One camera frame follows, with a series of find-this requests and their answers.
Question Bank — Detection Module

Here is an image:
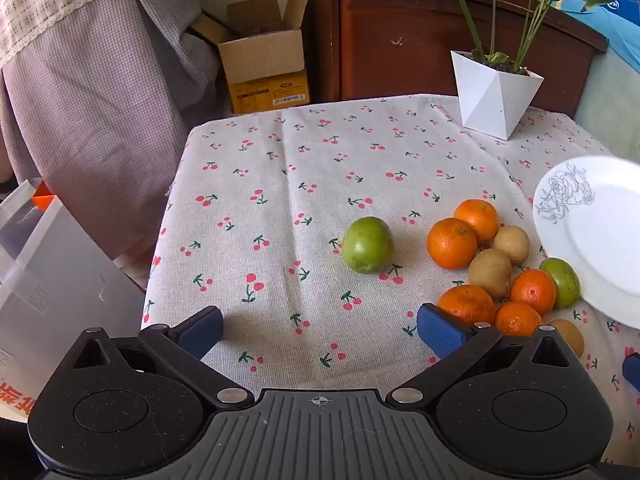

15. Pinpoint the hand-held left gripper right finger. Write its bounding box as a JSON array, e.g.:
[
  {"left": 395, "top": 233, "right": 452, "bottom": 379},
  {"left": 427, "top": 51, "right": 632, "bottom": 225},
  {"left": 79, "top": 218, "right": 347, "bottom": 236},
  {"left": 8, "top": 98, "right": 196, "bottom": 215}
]
[{"left": 385, "top": 303, "right": 583, "bottom": 408}]

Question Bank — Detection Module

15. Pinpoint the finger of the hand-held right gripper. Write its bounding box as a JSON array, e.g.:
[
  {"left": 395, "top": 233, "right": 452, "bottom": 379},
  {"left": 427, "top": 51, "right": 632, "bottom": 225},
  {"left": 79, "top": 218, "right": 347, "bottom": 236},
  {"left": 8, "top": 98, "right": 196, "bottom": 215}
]
[{"left": 622, "top": 352, "right": 640, "bottom": 393}]

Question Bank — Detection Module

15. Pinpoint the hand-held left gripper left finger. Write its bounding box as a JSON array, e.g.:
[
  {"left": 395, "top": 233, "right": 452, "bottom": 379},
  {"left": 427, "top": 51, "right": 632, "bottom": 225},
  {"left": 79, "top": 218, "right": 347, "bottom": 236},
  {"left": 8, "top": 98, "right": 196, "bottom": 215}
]
[{"left": 70, "top": 306, "right": 256, "bottom": 408}]

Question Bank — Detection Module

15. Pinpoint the orange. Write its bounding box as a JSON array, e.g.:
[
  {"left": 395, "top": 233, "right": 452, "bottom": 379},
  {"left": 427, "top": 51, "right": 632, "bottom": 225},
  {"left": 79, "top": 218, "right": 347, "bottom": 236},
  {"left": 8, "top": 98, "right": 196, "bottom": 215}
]
[
  {"left": 437, "top": 284, "right": 496, "bottom": 326},
  {"left": 494, "top": 301, "right": 543, "bottom": 337},
  {"left": 426, "top": 217, "right": 479, "bottom": 270},
  {"left": 454, "top": 199, "right": 501, "bottom": 246},
  {"left": 510, "top": 268, "right": 558, "bottom": 317}
]

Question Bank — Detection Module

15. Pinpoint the green fruit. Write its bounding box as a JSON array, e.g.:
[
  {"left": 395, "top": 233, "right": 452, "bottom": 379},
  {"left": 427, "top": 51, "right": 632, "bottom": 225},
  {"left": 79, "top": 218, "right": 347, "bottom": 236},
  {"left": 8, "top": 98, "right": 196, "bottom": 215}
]
[
  {"left": 539, "top": 257, "right": 581, "bottom": 310},
  {"left": 341, "top": 216, "right": 394, "bottom": 275}
]

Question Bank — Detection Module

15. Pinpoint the white plate with line drawing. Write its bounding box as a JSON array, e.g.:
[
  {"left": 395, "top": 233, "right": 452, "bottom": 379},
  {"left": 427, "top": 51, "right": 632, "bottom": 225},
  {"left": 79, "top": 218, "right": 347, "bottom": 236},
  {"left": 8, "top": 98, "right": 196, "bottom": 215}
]
[{"left": 533, "top": 156, "right": 640, "bottom": 330}]

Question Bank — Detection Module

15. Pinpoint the brown kiwi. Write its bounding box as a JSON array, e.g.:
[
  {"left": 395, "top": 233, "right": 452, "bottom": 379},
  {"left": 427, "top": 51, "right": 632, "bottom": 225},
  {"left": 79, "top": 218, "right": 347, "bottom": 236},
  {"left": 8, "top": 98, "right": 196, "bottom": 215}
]
[
  {"left": 492, "top": 225, "right": 531, "bottom": 267},
  {"left": 468, "top": 248, "right": 513, "bottom": 300},
  {"left": 547, "top": 318, "right": 586, "bottom": 358}
]

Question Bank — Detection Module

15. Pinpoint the translucent plastic bag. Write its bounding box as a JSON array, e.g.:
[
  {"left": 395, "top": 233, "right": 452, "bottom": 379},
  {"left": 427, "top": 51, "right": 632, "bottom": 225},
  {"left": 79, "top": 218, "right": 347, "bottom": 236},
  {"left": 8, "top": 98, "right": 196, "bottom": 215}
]
[{"left": 0, "top": 177, "right": 146, "bottom": 423}]

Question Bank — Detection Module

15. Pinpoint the cherry print tablecloth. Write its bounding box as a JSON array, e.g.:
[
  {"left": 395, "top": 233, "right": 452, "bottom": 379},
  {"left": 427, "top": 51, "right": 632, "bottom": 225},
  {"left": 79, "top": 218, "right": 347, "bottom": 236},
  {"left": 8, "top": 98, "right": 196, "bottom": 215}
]
[{"left": 141, "top": 94, "right": 640, "bottom": 466}]

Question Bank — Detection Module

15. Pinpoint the orange plastic piece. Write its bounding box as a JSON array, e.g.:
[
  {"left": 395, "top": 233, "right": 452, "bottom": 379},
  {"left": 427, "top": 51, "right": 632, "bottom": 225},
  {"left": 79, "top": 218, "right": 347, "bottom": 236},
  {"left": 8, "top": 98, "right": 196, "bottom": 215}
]
[{"left": 31, "top": 181, "right": 55, "bottom": 213}]

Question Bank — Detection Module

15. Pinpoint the white faceted plant pot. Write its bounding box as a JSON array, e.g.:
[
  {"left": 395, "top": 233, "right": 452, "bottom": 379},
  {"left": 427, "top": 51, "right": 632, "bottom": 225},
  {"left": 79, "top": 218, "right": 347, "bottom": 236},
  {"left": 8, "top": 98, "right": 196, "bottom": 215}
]
[{"left": 450, "top": 50, "right": 544, "bottom": 141}]

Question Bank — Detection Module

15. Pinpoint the checked grey curtain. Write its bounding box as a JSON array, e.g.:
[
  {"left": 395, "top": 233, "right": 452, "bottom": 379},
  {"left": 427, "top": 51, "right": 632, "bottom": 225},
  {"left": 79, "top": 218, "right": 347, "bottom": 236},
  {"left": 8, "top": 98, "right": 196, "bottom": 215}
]
[{"left": 0, "top": 0, "right": 223, "bottom": 261}]

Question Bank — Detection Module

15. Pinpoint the pale green sofa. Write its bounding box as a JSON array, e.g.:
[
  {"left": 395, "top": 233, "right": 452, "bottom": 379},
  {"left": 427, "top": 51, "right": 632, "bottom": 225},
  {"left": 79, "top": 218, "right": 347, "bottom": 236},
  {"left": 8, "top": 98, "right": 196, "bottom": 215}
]
[{"left": 572, "top": 47, "right": 640, "bottom": 161}]

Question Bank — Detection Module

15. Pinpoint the open cardboard box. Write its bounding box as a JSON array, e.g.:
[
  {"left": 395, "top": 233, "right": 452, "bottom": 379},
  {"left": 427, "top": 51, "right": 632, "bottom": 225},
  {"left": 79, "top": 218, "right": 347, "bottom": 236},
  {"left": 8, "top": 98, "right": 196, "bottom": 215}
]
[{"left": 192, "top": 0, "right": 312, "bottom": 115}]

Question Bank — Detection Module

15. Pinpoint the brown wooden cabinet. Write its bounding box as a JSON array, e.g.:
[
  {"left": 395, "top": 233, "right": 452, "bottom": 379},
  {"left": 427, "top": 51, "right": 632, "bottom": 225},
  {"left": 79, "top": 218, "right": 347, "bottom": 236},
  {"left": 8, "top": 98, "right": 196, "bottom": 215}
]
[{"left": 309, "top": 0, "right": 610, "bottom": 106}]

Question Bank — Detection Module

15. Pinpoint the blue cloth covered furniture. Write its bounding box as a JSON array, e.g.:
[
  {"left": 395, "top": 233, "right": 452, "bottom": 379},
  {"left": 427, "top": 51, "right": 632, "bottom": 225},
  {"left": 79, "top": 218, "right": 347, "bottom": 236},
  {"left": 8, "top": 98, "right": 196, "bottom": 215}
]
[{"left": 500, "top": 0, "right": 640, "bottom": 78}]

